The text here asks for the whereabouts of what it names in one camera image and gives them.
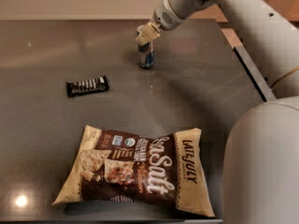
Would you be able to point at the black chocolate bar wrapper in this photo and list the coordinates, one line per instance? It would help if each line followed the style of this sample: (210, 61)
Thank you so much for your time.
(89, 86)

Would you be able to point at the blue silver redbull can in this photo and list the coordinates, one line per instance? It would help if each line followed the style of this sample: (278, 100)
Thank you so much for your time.
(145, 50)

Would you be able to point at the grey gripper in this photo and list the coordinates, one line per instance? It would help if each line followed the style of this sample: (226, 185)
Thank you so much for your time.
(165, 15)

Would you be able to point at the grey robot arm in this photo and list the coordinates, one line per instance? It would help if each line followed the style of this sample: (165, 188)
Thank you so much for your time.
(261, 164)

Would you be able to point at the brown chip bag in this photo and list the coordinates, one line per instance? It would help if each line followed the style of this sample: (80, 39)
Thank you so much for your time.
(126, 167)

